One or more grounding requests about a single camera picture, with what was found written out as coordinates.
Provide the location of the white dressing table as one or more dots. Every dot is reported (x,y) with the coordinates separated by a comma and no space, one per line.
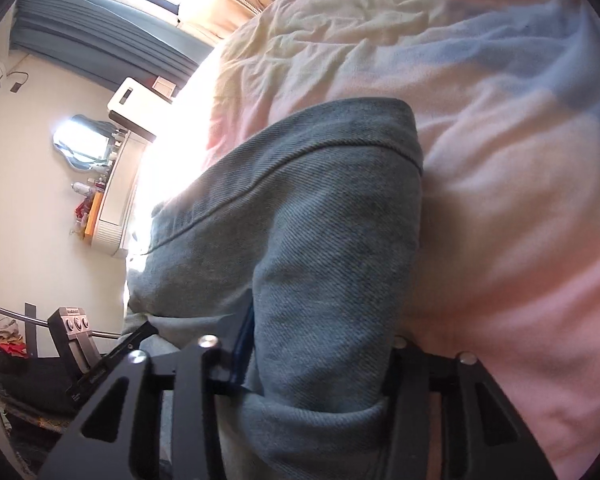
(111,230)

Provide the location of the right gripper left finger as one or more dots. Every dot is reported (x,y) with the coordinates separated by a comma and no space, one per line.
(116,435)

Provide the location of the metal clothes rack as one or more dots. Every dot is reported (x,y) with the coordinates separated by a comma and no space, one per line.
(34,405)

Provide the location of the orange tray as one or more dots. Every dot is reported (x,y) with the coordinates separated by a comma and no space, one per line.
(93,216)

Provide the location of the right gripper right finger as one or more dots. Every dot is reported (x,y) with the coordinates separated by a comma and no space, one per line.
(482,434)

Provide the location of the beige hanging garment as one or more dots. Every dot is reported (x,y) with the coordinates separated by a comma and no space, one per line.
(212,21)

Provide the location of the white backed chair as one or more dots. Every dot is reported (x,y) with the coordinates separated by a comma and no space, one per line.
(141,110)

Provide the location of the blue denim jeans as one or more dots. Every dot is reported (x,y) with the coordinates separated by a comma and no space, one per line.
(317,216)

